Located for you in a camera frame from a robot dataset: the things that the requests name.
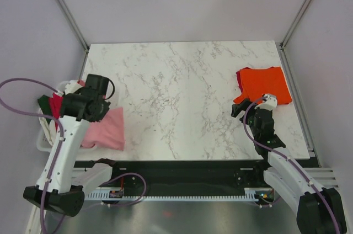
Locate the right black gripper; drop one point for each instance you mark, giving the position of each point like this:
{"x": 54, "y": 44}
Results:
{"x": 236, "y": 108}

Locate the pink t shirt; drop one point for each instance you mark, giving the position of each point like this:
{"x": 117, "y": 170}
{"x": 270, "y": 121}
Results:
{"x": 108, "y": 133}

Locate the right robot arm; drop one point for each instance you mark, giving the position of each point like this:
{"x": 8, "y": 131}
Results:
{"x": 318, "y": 209}

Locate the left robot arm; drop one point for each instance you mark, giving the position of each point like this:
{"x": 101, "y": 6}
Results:
{"x": 56, "y": 190}

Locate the dark red folded t shirt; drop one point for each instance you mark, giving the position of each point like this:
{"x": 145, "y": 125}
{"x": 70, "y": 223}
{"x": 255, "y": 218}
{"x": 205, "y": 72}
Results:
{"x": 239, "y": 80}

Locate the orange folded t shirt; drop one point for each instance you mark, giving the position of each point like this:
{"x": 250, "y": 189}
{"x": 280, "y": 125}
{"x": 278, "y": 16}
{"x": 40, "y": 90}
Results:
{"x": 257, "y": 82}

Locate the white laundry basket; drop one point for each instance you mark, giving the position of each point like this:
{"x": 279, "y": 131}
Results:
{"x": 42, "y": 144}

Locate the magenta t shirt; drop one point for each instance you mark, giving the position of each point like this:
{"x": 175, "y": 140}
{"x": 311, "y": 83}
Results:
{"x": 55, "y": 103}

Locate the white t shirt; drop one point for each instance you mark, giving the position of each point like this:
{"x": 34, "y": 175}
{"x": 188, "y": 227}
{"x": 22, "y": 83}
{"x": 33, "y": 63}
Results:
{"x": 49, "y": 128}

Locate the dark green t shirt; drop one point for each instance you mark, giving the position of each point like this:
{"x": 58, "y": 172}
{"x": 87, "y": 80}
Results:
{"x": 44, "y": 105}

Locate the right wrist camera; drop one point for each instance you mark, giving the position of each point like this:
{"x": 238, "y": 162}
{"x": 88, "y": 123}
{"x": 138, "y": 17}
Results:
{"x": 269, "y": 102}

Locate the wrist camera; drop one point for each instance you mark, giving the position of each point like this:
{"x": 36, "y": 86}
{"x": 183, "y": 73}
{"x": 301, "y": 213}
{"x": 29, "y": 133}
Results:
{"x": 72, "y": 86}
{"x": 269, "y": 102}

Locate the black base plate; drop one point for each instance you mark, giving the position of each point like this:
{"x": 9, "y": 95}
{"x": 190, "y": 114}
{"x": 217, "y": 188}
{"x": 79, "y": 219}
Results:
{"x": 187, "y": 177}

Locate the white cable duct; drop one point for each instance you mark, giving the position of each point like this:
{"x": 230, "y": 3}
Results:
{"x": 106, "y": 194}

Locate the right aluminium frame post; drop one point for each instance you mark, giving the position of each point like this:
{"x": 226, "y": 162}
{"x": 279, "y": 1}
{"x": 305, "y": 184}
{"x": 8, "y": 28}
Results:
{"x": 296, "y": 21}

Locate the aluminium frame post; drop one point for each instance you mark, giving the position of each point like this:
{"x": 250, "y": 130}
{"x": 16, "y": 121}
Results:
{"x": 73, "y": 24}
{"x": 296, "y": 21}

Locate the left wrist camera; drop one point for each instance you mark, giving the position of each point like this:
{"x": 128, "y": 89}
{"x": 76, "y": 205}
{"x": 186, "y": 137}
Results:
{"x": 72, "y": 86}

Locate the left aluminium frame post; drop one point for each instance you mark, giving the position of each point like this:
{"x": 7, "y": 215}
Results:
{"x": 73, "y": 24}

